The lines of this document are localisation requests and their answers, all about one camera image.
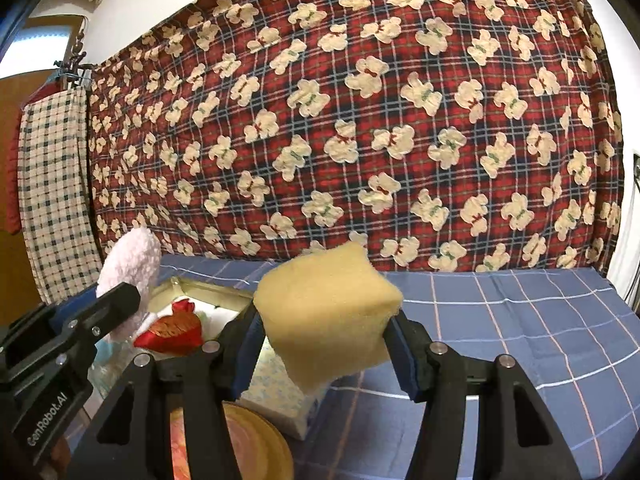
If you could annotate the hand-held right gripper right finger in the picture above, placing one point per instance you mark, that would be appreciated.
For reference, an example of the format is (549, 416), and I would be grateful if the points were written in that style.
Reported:
(405, 355)

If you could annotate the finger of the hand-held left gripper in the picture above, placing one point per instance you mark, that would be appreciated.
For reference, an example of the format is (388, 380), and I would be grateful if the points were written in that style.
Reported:
(110, 310)
(65, 314)

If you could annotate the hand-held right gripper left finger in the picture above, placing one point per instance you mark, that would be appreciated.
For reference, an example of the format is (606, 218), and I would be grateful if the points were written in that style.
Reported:
(247, 355)

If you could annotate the pink fluffy cloth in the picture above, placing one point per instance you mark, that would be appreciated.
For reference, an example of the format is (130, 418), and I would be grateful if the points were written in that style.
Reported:
(130, 260)

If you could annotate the red embroidered pouch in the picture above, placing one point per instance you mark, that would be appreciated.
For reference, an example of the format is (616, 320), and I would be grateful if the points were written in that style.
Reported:
(165, 332)

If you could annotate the gold metal tin tray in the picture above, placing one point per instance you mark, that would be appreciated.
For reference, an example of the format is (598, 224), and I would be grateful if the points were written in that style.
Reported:
(200, 292)

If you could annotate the yellow sponge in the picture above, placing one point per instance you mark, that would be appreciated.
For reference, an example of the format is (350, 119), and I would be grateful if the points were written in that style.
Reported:
(325, 310)

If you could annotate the yellow dotted tissue pack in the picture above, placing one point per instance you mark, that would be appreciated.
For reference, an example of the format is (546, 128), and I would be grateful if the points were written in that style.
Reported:
(280, 395)

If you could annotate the round gold tin pink lid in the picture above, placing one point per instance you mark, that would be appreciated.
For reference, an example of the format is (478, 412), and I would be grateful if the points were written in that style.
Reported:
(250, 440)

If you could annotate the blue checked bed sheet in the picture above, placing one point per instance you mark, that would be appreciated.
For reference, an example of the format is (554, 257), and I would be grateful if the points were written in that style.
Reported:
(500, 320)

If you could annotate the beige checked hanging cloth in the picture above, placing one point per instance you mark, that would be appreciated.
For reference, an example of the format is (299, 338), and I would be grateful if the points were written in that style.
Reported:
(50, 185)

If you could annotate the red hanging garment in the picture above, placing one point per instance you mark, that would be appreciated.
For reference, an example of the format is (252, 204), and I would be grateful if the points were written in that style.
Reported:
(14, 175)

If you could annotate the red plaid bear blanket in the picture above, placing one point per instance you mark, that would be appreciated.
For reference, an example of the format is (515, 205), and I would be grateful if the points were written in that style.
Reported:
(350, 110)

